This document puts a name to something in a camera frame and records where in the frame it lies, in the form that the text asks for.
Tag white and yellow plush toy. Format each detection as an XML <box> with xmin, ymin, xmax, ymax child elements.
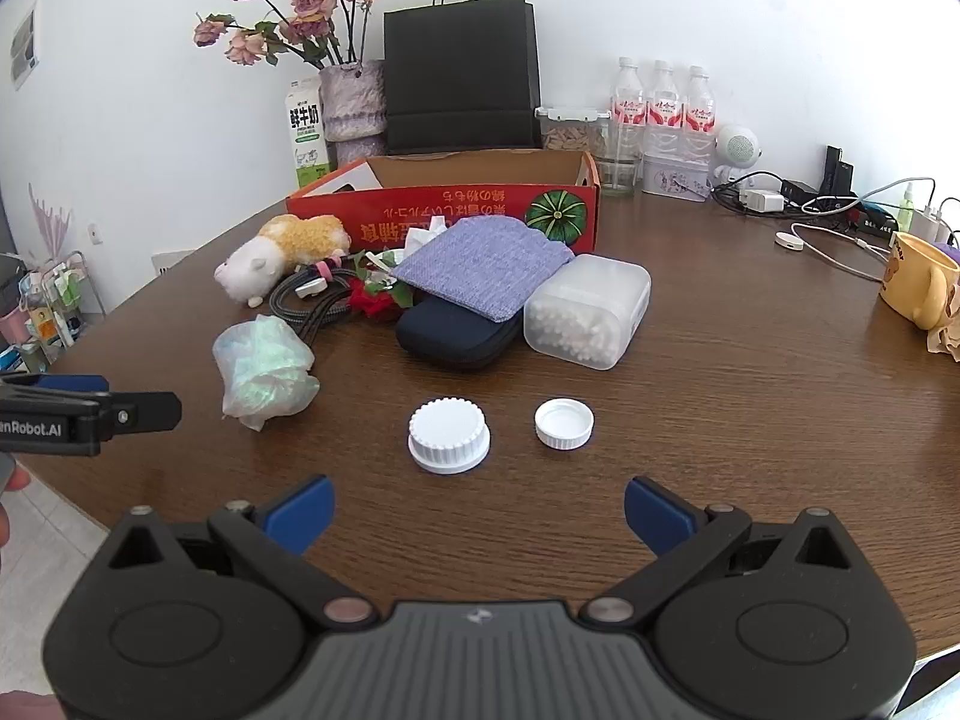
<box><xmin>214</xmin><ymin>214</ymin><xmax>352</xmax><ymax>308</ymax></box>

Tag white ribbed jar lid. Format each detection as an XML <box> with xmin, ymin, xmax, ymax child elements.
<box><xmin>407</xmin><ymin>399</ymin><xmax>493</xmax><ymax>475</ymax></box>

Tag white round charger with cable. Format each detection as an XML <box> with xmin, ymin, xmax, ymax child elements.
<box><xmin>775</xmin><ymin>221</ymin><xmax>893</xmax><ymax>282</ymax></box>

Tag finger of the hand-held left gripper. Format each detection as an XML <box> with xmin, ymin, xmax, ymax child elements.
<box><xmin>100</xmin><ymin>390</ymin><xmax>184</xmax><ymax>442</ymax></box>
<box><xmin>0</xmin><ymin>373</ymin><xmax>113</xmax><ymax>400</ymax></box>

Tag red label water bottle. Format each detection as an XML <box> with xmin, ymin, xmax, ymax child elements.
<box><xmin>611</xmin><ymin>56</ymin><xmax>647</xmax><ymax>166</ymax></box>
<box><xmin>679</xmin><ymin>65</ymin><xmax>715</xmax><ymax>162</ymax></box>
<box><xmin>646</xmin><ymin>60</ymin><xmax>680</xmax><ymax>158</ymax></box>

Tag dried pink roses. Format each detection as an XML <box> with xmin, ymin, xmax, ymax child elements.
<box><xmin>193</xmin><ymin>0</ymin><xmax>383</xmax><ymax>68</ymax></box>

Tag red artificial rose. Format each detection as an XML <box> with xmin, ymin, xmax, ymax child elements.
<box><xmin>341</xmin><ymin>247</ymin><xmax>413</xmax><ymax>325</ymax></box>

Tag black braided charging cable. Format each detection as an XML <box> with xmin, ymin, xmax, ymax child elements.
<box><xmin>268</xmin><ymin>255</ymin><xmax>361</xmax><ymax>350</ymax></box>

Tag white round robot speaker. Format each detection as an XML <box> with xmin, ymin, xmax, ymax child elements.
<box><xmin>712</xmin><ymin>124</ymin><xmax>762</xmax><ymax>185</ymax></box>

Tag white charging cable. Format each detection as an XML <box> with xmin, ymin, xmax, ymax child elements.
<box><xmin>825</xmin><ymin>178</ymin><xmax>938</xmax><ymax>217</ymax></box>

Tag small white bottle cap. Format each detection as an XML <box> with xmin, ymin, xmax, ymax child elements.
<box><xmin>534</xmin><ymin>397</ymin><xmax>596</xmax><ymax>451</ymax></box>

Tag navy zip case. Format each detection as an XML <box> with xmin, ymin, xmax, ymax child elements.
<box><xmin>395</xmin><ymin>292</ymin><xmax>526</xmax><ymax>372</ymax></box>

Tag person's left hand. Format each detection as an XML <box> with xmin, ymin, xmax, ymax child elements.
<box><xmin>0</xmin><ymin>456</ymin><xmax>32</xmax><ymax>548</ymax></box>

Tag clear seed jar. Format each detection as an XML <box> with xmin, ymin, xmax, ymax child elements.
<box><xmin>535</xmin><ymin>105</ymin><xmax>612</xmax><ymax>166</ymax></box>

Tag white charger with cables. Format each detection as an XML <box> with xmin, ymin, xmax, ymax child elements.
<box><xmin>709</xmin><ymin>171</ymin><xmax>785</xmax><ymax>217</ymax></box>

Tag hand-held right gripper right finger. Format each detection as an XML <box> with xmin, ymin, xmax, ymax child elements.
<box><xmin>581</xmin><ymin>475</ymin><xmax>852</xmax><ymax>631</ymax></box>

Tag black power strip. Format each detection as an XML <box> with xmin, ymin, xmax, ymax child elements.
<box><xmin>847</xmin><ymin>202</ymin><xmax>901</xmax><ymax>235</ymax></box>

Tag black paper bag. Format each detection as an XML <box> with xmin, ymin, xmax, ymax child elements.
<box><xmin>382</xmin><ymin>0</ymin><xmax>542</xmax><ymax>155</ymax></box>

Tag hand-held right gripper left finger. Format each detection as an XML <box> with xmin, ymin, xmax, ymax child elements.
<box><xmin>105</xmin><ymin>474</ymin><xmax>380</xmax><ymax>632</ymax></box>

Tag yellow bear mug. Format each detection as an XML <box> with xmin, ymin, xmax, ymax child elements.
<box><xmin>879</xmin><ymin>231</ymin><xmax>960</xmax><ymax>331</ymax></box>

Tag green plastic bag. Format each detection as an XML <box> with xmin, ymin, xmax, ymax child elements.
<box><xmin>212</xmin><ymin>315</ymin><xmax>322</xmax><ymax>432</ymax></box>

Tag large crumpled white tissue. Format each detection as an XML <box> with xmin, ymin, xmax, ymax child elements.
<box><xmin>405</xmin><ymin>216</ymin><xmax>452</xmax><ymax>250</ymax></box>

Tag black upright device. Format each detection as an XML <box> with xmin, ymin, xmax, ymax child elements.
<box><xmin>819</xmin><ymin>144</ymin><xmax>856</xmax><ymax>200</ymax></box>

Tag clear glass cup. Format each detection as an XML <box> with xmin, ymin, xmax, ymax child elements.
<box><xmin>596</xmin><ymin>120</ymin><xmax>646</xmax><ymax>197</ymax></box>

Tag purple stone vase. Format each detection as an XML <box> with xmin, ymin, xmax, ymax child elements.
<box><xmin>319</xmin><ymin>60</ymin><xmax>389</xmax><ymax>170</ymax></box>

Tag white and green milk carton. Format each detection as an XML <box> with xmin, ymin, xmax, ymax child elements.
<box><xmin>283</xmin><ymin>79</ymin><xmax>331</xmax><ymax>190</ymax></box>

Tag white printed tin box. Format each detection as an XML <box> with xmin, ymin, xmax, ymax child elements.
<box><xmin>641</xmin><ymin>154</ymin><xmax>710</xmax><ymax>202</ymax></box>

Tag translucent cotton swab box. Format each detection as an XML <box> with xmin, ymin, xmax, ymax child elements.
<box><xmin>523</xmin><ymin>253</ymin><xmax>652</xmax><ymax>372</ymax></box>

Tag purple knitted cloth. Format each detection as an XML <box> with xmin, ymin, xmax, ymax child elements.
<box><xmin>391</xmin><ymin>216</ymin><xmax>577</xmax><ymax>322</ymax></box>

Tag red cardboard box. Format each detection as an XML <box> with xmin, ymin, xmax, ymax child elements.
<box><xmin>286</xmin><ymin>148</ymin><xmax>602</xmax><ymax>256</ymax></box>

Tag white plug chargers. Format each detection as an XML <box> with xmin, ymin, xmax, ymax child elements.
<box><xmin>916</xmin><ymin>199</ymin><xmax>960</xmax><ymax>245</ymax></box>

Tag purple plant wall sticker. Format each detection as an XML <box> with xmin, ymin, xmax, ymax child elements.
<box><xmin>26</xmin><ymin>181</ymin><xmax>74</xmax><ymax>256</ymax></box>

